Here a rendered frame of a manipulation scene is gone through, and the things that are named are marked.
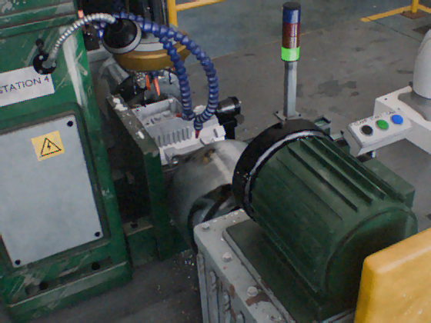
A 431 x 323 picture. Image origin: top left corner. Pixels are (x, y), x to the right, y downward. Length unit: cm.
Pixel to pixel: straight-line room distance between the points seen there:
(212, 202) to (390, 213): 43
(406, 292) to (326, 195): 15
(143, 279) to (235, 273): 53
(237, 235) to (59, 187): 40
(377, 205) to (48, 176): 66
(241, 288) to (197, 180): 32
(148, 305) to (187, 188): 34
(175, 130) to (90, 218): 30
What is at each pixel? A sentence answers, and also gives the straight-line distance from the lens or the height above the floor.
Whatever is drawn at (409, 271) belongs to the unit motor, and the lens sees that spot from 66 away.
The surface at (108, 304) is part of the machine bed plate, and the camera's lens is 132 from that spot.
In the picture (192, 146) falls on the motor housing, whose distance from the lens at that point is 131.
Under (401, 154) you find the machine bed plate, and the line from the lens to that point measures 179.
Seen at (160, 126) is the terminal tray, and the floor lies 114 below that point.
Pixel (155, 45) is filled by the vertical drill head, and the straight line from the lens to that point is 116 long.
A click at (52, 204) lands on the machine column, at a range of 113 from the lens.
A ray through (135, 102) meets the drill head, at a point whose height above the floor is 108.
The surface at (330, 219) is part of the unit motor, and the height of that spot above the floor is 134.
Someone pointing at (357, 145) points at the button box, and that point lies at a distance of 137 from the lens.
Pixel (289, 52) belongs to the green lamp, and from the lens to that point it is 179.
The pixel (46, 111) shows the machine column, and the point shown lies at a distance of 103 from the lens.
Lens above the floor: 179
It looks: 35 degrees down
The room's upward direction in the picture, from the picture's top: 4 degrees counter-clockwise
